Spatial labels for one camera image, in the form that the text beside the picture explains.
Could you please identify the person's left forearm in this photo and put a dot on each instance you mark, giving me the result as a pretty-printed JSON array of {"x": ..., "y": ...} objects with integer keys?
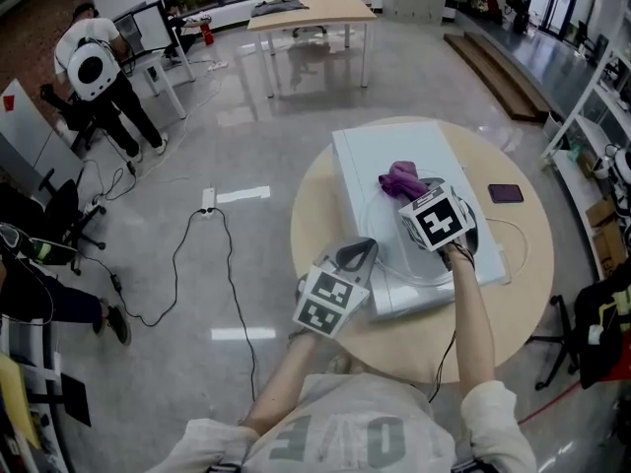
[{"x": 281, "y": 387}]

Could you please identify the white microwave oven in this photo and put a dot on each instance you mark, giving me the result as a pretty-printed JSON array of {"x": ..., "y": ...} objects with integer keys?
[{"x": 360, "y": 155}]

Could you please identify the purple cloth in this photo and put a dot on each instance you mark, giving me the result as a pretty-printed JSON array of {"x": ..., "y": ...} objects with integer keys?
[{"x": 399, "y": 178}]

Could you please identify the white round pod backpack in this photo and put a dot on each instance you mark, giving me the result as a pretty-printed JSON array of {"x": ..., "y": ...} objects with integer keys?
[
  {"x": 618, "y": 165},
  {"x": 91, "y": 69}
]

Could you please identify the person's white printed shirt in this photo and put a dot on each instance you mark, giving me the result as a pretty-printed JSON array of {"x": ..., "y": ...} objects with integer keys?
[{"x": 355, "y": 422}]

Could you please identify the white waste bin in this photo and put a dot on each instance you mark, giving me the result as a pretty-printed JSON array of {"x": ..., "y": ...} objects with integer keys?
[{"x": 553, "y": 125}]

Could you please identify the black office chair with jacket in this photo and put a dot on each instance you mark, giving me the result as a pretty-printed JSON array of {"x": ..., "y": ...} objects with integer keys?
[{"x": 601, "y": 323}]

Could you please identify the dark phone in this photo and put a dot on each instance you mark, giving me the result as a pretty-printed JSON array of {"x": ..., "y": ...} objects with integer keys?
[{"x": 505, "y": 193}]

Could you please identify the small white table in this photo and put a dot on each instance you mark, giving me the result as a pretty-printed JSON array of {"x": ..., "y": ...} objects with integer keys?
[{"x": 158, "y": 74}]

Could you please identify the red fire extinguisher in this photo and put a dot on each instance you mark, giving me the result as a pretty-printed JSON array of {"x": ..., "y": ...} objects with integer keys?
[{"x": 207, "y": 33}]

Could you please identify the clear glass round plate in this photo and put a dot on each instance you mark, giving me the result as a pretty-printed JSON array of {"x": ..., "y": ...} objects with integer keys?
[{"x": 384, "y": 224}]

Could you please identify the white shelf rack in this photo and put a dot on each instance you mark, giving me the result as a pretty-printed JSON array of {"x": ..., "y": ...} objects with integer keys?
[{"x": 577, "y": 131}]

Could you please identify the small white power strip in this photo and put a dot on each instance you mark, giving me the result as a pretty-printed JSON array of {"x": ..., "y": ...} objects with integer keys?
[{"x": 217, "y": 65}]

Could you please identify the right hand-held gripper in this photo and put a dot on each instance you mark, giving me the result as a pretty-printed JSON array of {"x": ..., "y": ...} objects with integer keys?
[{"x": 434, "y": 220}]

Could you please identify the black framed display cabinet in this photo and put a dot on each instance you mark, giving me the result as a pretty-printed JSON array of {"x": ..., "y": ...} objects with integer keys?
[{"x": 148, "y": 27}]

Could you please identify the grey garment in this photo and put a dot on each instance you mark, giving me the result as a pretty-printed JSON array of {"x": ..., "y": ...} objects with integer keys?
[{"x": 278, "y": 5}]

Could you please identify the person's right forearm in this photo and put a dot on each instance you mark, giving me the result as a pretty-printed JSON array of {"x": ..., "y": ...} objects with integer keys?
[{"x": 470, "y": 323}]

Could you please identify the round wooden table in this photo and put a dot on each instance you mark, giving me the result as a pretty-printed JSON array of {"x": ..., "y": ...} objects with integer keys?
[{"x": 517, "y": 303}]

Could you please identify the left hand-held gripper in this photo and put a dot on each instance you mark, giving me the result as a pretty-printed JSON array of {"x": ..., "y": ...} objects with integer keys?
[{"x": 325, "y": 303}]

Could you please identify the wooden step platform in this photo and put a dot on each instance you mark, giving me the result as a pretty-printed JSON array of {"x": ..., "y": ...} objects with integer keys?
[{"x": 498, "y": 72}]

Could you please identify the person's left shoe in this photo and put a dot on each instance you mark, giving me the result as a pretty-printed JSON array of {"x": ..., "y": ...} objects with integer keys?
[{"x": 340, "y": 365}]

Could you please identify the cardboard box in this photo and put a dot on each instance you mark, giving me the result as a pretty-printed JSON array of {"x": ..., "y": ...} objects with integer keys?
[{"x": 609, "y": 239}]

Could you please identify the black hanging bag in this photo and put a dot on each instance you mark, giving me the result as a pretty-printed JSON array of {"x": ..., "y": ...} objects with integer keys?
[{"x": 517, "y": 8}]

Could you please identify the grey cabinet with red sticker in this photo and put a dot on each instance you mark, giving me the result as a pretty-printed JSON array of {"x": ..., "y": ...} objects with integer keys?
[{"x": 24, "y": 126}]

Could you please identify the rectangular wooden table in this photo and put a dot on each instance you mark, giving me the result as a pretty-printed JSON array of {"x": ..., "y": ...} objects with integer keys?
[{"x": 315, "y": 8}]

